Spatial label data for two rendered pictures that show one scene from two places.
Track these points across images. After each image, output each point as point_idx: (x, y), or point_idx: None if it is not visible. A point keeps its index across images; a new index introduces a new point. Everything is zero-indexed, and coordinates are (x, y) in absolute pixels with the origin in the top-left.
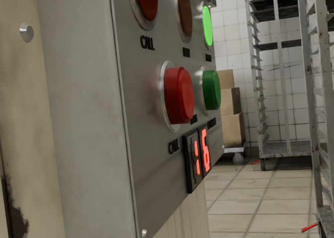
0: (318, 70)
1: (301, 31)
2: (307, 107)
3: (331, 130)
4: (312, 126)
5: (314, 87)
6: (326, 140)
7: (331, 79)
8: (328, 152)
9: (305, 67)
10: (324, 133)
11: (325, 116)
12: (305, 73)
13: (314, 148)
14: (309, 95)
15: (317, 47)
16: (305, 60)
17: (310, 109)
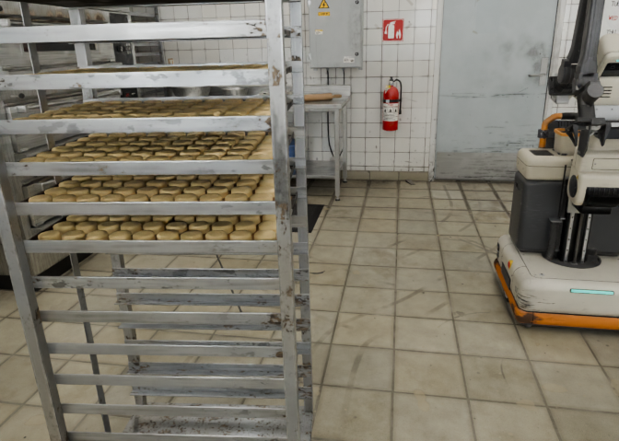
0: (147, 319)
1: (17, 249)
2: (40, 381)
3: (297, 396)
4: (57, 408)
5: (70, 343)
6: (288, 411)
7: (296, 333)
8: (293, 424)
9: (33, 315)
10: (164, 406)
11: (294, 384)
12: (35, 324)
13: (64, 439)
14: (45, 360)
15: (163, 284)
16: (30, 303)
17: (51, 381)
